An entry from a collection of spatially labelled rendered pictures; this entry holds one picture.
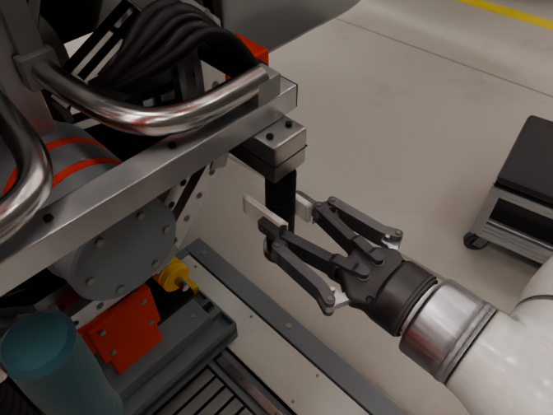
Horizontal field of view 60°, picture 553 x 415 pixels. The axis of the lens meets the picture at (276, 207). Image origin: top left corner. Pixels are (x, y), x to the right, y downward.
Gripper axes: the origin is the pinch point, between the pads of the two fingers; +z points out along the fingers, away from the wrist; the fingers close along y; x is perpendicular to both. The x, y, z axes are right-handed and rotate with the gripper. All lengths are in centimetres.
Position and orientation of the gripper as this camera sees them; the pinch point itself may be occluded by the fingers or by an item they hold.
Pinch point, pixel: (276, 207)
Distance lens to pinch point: 58.7
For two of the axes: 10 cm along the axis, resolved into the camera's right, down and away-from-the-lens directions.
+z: -7.2, -5.2, 4.7
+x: 0.0, -6.7, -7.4
